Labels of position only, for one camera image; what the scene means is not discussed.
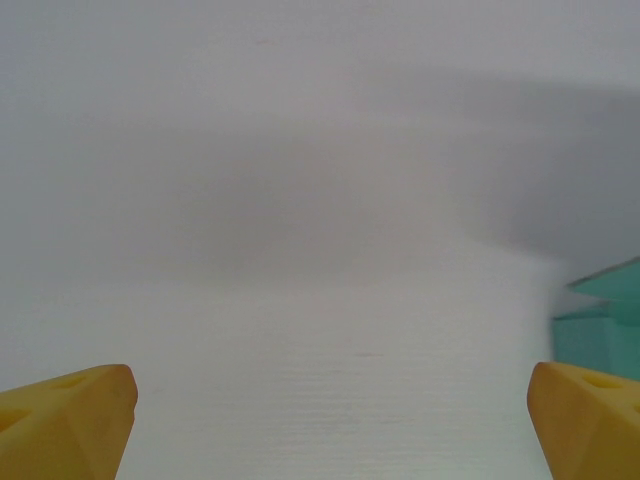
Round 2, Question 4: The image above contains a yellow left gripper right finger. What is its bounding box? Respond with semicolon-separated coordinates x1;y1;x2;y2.
526;360;640;480

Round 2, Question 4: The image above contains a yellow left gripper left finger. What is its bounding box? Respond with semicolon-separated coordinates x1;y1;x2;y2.
0;363;138;480

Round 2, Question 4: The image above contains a teal paper box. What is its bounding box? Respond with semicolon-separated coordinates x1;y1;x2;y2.
548;256;640;384

